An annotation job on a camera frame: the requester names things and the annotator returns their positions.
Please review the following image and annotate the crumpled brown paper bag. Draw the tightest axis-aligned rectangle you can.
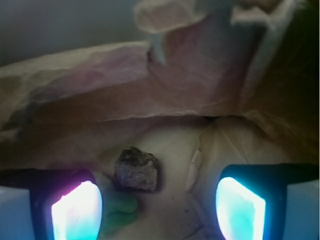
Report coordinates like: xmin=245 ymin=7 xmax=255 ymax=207
xmin=0 ymin=0 xmax=320 ymax=240

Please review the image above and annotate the green plush toy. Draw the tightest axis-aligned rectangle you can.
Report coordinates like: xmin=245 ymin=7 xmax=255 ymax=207
xmin=99 ymin=191 xmax=138 ymax=238

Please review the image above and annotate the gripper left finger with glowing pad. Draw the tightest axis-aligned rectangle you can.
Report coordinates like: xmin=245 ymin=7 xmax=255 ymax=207
xmin=0 ymin=168 xmax=103 ymax=240

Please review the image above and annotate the brown rough rock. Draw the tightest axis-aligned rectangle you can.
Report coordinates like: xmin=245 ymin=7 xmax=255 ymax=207
xmin=113 ymin=147 xmax=159 ymax=192

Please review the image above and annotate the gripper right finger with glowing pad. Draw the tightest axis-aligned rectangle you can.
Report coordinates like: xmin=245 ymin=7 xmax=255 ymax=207
xmin=215 ymin=163 xmax=320 ymax=240

